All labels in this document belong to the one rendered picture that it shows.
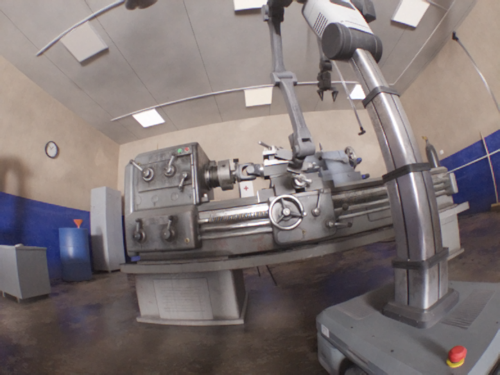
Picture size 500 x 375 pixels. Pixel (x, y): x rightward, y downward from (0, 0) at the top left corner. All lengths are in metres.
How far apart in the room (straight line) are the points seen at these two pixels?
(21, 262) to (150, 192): 1.66
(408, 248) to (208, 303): 1.20
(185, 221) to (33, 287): 1.95
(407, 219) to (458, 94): 4.66
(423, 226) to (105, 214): 4.78
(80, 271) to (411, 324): 3.92
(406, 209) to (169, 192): 1.39
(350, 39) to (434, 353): 0.93
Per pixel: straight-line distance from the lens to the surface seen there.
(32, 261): 2.62
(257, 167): 1.65
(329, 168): 1.68
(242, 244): 1.42
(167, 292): 1.54
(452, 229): 2.23
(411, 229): 0.63
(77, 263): 3.88
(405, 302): 0.71
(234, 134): 5.22
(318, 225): 1.29
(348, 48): 0.82
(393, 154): 0.66
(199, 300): 1.47
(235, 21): 3.30
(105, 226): 4.75
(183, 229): 1.32
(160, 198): 1.55
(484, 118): 4.85
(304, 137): 0.84
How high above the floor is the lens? 0.60
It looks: 12 degrees up
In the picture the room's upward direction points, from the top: 8 degrees counter-clockwise
